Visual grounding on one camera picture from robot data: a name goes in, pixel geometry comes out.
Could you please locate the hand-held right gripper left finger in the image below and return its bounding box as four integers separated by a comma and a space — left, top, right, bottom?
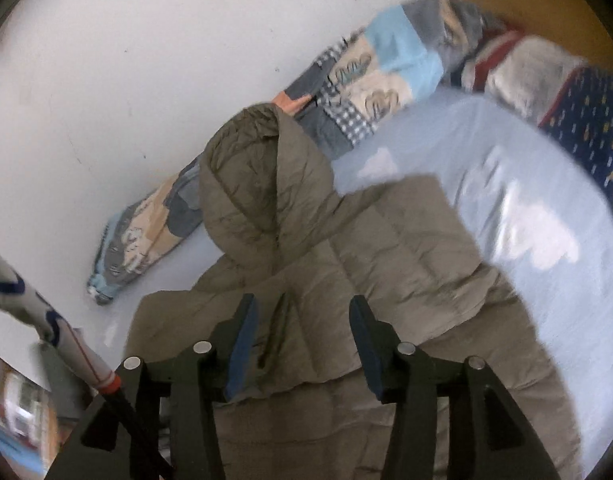
46, 292, 261, 480

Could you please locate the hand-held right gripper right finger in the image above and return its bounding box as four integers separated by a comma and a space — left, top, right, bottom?
349, 294, 562, 480

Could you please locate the olive hooded puffer jacket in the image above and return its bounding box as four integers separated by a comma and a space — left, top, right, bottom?
124, 102, 585, 480

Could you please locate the white pole with black grip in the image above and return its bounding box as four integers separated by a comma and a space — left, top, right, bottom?
0, 240, 176, 480

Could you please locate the light blue bed sheet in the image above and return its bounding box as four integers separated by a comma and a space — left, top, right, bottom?
99, 85, 613, 480

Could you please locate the patchwork printed quilt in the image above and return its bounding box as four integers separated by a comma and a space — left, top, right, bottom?
86, 0, 507, 307

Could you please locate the navy star printed blanket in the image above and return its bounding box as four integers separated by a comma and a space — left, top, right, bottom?
538, 65, 613, 233

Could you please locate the red striped grey pillow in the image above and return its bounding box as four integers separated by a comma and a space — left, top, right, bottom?
451, 30, 590, 122

